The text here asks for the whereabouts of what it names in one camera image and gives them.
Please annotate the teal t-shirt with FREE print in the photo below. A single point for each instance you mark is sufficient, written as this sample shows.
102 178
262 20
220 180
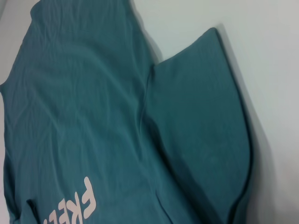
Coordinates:
93 93

